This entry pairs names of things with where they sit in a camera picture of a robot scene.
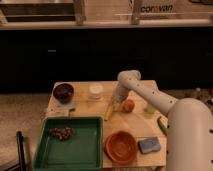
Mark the wooden shelf post left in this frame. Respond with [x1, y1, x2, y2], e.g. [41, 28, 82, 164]
[73, 0, 86, 26]

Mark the blue sponge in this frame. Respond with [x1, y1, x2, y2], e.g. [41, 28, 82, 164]
[138, 137, 161, 154]

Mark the white cup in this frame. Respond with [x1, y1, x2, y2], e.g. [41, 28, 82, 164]
[89, 84, 103, 100]

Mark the green plastic tray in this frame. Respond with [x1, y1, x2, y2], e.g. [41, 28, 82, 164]
[32, 117, 103, 171]

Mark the white sign with lettering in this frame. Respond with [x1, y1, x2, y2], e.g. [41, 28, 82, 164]
[140, 0, 176, 14]

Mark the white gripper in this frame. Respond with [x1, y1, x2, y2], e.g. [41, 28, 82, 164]
[112, 83, 129, 111]

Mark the wooden shelf post right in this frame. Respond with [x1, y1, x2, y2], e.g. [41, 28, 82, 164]
[131, 0, 142, 25]

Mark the wooden shelf post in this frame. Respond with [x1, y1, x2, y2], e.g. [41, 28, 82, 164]
[131, 0, 142, 25]
[73, 0, 86, 26]

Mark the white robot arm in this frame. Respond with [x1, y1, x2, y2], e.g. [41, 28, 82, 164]
[112, 70, 213, 171]

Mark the dark brown bowl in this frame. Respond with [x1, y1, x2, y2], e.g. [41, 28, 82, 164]
[53, 83, 74, 104]

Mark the yellow banana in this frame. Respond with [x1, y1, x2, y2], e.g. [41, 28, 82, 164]
[104, 103, 114, 121]

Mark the bunch of red grapes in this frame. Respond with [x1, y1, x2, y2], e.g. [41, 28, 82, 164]
[49, 127, 74, 141]

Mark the red bowl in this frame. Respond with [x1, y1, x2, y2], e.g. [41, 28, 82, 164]
[104, 131, 138, 165]

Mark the light green cup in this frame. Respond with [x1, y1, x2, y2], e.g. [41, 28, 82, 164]
[144, 103, 156, 114]

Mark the black chair frame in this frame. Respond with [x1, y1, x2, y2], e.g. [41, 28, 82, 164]
[0, 131, 27, 171]

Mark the green cucumber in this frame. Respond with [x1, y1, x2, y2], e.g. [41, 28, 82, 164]
[157, 116, 167, 136]

